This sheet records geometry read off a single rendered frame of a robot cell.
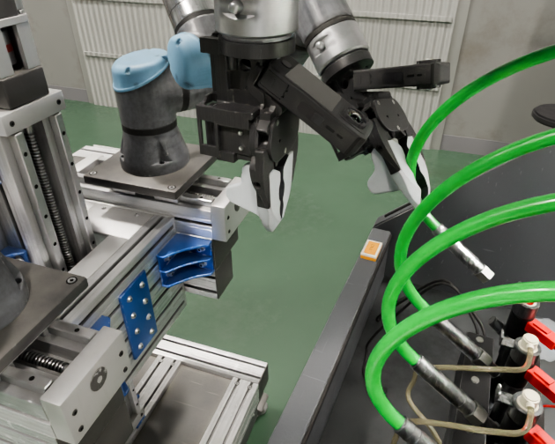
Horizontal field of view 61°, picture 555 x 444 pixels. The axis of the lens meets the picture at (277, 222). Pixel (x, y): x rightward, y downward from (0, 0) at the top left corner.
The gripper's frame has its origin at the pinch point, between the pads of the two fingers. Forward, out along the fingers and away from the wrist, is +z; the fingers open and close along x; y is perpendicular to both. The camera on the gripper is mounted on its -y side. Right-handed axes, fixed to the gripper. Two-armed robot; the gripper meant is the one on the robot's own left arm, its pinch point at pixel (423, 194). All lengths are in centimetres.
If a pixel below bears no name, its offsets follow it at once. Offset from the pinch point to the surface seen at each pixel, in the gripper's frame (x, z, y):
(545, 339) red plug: -2.9, 22.2, -4.7
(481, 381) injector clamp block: -2.9, 26.2, 5.5
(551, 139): 10.6, 0.6, -17.8
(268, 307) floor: -88, 15, 134
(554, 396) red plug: 4.8, 25.7, -5.8
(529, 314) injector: -3.5, 19.0, -4.0
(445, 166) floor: -270, -16, 107
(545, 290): 24.3, 9.4, -16.5
